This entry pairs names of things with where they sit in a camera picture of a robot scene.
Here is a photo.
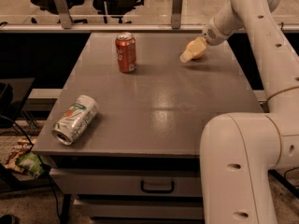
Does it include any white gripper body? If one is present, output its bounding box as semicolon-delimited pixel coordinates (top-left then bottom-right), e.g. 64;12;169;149
202;1;244;46

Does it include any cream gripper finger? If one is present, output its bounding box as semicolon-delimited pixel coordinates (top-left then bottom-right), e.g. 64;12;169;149
180;37;207;63

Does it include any orange fruit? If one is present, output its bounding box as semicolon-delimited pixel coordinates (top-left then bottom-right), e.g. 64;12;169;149
186;40;206;60

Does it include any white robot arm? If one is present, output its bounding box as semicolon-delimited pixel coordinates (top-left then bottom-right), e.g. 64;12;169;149
200;0;299;224

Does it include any red soda can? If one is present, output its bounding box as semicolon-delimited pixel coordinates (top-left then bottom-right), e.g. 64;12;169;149
115;32;136;73

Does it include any grey drawer cabinet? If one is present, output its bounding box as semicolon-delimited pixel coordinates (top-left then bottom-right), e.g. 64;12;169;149
34;33;260;224

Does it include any silver green soda can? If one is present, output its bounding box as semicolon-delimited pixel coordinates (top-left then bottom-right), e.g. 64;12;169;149
51;95;98;146

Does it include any brown snack bag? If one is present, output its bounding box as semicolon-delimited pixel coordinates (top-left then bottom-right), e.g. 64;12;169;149
5;138;36;174

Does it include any green snack bag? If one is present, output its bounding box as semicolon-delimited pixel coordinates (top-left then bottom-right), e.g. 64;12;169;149
17;152;50;178

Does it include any black shoe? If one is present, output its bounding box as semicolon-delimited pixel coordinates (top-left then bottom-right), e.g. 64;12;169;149
0;215;20;224

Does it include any middle metal railing bracket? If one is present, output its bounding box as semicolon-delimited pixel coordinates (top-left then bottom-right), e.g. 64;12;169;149
171;0;183;29

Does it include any metal railing bracket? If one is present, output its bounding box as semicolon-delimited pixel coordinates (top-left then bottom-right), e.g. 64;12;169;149
53;0;73;29
171;0;183;29

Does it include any left metal railing bracket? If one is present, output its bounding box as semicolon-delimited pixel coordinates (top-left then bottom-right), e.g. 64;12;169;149
53;0;73;29

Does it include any black drawer handle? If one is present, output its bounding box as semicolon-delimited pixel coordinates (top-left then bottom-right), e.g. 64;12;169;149
140;180;175;194

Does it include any black cable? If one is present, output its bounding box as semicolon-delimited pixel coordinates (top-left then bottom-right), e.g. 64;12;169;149
0;114;64;224

